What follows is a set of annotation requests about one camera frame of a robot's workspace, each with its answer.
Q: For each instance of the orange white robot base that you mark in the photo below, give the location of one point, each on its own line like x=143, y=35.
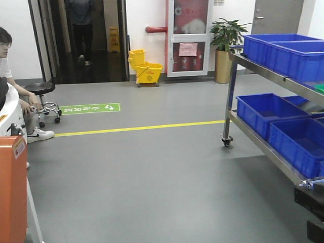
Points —
x=13, y=170

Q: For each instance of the seated person white shirt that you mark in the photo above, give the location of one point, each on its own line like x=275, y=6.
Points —
x=28, y=100

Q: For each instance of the blue bin cart lower shelf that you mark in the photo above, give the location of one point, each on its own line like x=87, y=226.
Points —
x=300, y=142
x=260, y=110

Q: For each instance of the potted plant gold pot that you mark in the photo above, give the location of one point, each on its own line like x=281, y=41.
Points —
x=226, y=33

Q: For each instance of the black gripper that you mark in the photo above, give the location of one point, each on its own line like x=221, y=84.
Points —
x=312, y=205

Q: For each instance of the yellow wet floor sign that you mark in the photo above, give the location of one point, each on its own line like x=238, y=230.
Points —
x=114, y=40

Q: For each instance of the standing person in doorway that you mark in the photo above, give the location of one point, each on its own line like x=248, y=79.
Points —
x=81, y=14

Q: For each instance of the green floor sign sticker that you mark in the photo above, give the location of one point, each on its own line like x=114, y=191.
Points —
x=90, y=108

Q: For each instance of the black round stool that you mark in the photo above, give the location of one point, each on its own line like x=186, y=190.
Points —
x=40, y=89

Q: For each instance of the red fire hose cabinet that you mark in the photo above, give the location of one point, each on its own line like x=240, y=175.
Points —
x=187, y=47

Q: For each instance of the yellow mop bucket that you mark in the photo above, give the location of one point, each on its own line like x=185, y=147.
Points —
x=146, y=72

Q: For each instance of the steel wheeled cart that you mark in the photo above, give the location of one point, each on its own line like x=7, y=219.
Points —
x=243, y=69

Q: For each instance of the blue bin on cart top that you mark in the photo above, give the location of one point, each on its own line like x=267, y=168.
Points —
x=299, y=60
x=255, y=45

